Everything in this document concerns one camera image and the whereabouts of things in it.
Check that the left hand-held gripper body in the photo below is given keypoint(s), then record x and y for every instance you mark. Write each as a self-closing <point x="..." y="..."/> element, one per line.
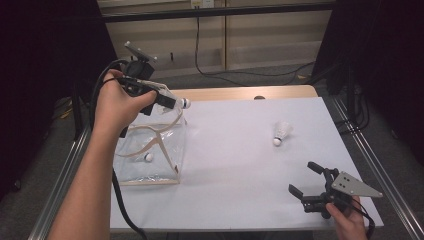
<point x="140" y="70"/>

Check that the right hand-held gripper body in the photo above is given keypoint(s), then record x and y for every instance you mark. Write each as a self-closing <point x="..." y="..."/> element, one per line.
<point x="351" y="187"/>

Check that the white shuttlecock black band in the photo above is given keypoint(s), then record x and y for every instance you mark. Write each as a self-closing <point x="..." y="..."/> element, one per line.
<point x="186" y="103"/>

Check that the white shuttlecock plain cork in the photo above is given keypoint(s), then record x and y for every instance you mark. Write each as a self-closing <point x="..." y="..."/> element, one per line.
<point x="281" y="130"/>

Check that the white shuttlecock blue band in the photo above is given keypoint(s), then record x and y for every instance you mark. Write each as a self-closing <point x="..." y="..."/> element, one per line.
<point x="148" y="157"/>

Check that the transparent bag with beige trim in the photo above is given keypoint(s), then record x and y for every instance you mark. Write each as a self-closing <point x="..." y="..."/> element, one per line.
<point x="160" y="171"/>

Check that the person's right hand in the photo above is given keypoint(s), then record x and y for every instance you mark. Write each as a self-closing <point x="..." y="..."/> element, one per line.
<point x="350" y="226"/>

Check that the person's left hand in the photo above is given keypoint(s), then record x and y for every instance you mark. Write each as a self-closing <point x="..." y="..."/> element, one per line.
<point x="113" y="106"/>

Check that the white table mat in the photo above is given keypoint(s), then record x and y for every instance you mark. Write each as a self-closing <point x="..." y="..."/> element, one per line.
<point x="233" y="206"/>

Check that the black metal stand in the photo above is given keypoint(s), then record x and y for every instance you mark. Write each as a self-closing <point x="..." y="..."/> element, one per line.
<point x="76" y="113"/>

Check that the dark table grommet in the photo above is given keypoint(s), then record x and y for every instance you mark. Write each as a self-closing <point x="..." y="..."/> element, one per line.
<point x="259" y="97"/>

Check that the black horizontal metal bar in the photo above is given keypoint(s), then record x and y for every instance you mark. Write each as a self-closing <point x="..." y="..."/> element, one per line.
<point x="216" y="12"/>

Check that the black curtain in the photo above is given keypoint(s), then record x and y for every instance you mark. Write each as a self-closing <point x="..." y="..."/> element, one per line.
<point x="393" y="50"/>
<point x="33" y="66"/>

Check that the aluminium floor rail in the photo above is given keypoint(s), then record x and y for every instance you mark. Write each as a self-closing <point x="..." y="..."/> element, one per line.
<point x="383" y="176"/>
<point x="56" y="190"/>

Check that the white wall socket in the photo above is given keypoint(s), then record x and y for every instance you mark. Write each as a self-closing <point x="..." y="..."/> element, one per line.
<point x="203" y="3"/>

